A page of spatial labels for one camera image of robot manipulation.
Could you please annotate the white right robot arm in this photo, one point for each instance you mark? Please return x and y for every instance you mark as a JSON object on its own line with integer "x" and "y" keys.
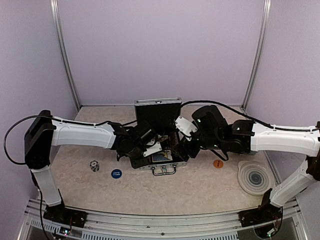
{"x": 299, "y": 140}

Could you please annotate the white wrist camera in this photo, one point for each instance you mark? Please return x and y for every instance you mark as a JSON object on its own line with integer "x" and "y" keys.
{"x": 153, "y": 149}
{"x": 185, "y": 126}

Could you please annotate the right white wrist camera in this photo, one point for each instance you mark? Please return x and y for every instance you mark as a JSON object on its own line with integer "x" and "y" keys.
{"x": 185, "y": 126}

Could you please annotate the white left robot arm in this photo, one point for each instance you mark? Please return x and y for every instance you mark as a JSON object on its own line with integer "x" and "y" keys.
{"x": 46, "y": 131}

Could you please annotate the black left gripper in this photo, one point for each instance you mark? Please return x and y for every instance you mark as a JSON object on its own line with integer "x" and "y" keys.
{"x": 138, "y": 164}

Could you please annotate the blue round button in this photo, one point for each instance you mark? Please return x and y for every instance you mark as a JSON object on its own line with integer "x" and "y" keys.
{"x": 116, "y": 174}

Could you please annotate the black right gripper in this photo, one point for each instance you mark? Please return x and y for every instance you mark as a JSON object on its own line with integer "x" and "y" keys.
{"x": 179, "y": 148}

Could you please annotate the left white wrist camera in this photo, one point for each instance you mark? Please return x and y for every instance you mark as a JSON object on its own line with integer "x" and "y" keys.
{"x": 153, "y": 149}

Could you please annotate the blue playing card deck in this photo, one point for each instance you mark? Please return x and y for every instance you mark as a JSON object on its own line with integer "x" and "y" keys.
{"x": 161, "y": 157}

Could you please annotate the orange round button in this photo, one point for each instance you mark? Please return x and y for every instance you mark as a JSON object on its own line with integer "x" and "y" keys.
{"x": 218, "y": 163}

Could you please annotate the black white chip stack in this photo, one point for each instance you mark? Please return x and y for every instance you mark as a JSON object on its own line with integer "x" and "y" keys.
{"x": 94, "y": 165}

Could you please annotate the grey striped plate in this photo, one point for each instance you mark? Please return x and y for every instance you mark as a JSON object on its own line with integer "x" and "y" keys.
{"x": 255, "y": 178}

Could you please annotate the aluminium poker chip case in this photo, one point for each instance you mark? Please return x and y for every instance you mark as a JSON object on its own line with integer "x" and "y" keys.
{"x": 161, "y": 114}

